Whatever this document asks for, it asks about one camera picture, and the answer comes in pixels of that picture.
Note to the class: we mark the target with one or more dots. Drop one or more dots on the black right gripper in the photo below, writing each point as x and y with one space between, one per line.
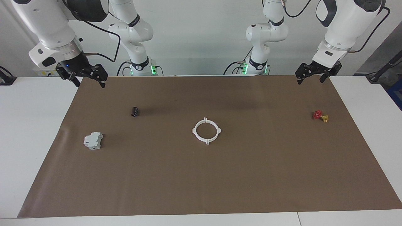
77 64

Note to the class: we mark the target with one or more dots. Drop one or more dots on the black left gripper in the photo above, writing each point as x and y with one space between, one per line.
326 69

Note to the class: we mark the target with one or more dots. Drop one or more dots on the white half pipe clamp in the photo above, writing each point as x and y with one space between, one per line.
219 130
194 131

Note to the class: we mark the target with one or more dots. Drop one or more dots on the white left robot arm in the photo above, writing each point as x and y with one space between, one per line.
267 31

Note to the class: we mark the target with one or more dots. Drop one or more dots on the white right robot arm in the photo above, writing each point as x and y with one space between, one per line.
47 22

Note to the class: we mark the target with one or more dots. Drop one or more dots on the red yellow valve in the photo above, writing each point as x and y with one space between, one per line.
317 115

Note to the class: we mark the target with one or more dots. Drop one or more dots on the white power strip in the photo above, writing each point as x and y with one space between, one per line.
40 72

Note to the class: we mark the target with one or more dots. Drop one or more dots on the black cylindrical capacitor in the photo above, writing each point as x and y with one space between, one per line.
135 112

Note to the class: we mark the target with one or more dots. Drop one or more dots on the black tripod stand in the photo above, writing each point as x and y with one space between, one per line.
381 70

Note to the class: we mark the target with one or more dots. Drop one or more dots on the grey circuit breaker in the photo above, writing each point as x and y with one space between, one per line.
93 140

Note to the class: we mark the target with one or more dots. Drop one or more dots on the blue crate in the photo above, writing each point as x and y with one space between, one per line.
396 94

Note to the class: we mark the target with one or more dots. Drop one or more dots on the brown paper mat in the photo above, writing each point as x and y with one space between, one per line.
201 175

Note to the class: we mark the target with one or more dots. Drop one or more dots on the black clamp bracket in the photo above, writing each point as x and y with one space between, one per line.
6 79

